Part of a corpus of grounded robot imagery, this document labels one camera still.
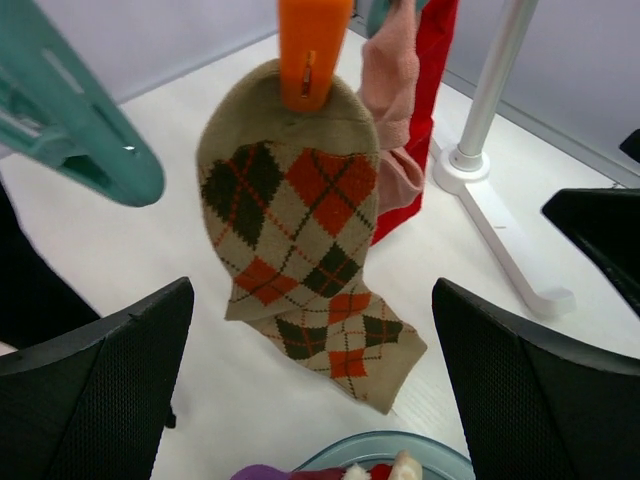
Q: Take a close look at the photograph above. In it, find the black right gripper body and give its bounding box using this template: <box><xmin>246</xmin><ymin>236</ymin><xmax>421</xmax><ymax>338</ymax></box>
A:
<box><xmin>541</xmin><ymin>187</ymin><xmax>639</xmax><ymax>310</ymax></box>

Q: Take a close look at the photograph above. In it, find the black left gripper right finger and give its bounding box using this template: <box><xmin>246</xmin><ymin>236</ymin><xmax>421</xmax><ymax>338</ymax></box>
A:
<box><xmin>432</xmin><ymin>278</ymin><xmax>639</xmax><ymax>479</ymax></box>

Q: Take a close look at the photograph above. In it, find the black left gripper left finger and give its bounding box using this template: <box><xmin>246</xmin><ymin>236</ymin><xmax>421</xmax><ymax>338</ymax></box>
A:
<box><xmin>1</xmin><ymin>277</ymin><xmax>194</xmax><ymax>479</ymax></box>

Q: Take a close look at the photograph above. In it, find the tan argyle sock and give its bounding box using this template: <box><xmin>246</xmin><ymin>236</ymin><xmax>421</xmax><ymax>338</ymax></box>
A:
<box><xmin>196</xmin><ymin>60</ymin><xmax>426</xmax><ymax>413</ymax></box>

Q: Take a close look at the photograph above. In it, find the teal laundry basket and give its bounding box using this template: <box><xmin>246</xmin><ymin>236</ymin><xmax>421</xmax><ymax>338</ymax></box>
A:
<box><xmin>297</xmin><ymin>430</ymin><xmax>475</xmax><ymax>480</ymax></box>

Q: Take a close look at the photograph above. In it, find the white clothes rack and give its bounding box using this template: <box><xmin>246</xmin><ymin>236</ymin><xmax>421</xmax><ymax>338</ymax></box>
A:
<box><xmin>429</xmin><ymin>0</ymin><xmax>578</xmax><ymax>318</ymax></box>

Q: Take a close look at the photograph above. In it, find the pink sock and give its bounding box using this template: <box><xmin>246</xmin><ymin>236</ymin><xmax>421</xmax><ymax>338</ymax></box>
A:
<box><xmin>359</xmin><ymin>0</ymin><xmax>425</xmax><ymax>215</ymax></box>

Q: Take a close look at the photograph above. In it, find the red sock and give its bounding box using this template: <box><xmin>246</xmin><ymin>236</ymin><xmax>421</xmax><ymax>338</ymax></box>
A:
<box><xmin>372</xmin><ymin>1</ymin><xmax>459</xmax><ymax>244</ymax></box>

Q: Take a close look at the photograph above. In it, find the teal clothespin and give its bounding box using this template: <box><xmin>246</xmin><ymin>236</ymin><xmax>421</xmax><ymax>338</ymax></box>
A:
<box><xmin>1</xmin><ymin>1</ymin><xmax>165</xmax><ymax>207</ymax></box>

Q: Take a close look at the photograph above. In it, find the orange argyle sock clothespin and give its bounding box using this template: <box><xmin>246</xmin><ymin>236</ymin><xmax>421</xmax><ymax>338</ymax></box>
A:
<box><xmin>278</xmin><ymin>0</ymin><xmax>353</xmax><ymax>112</ymax></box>

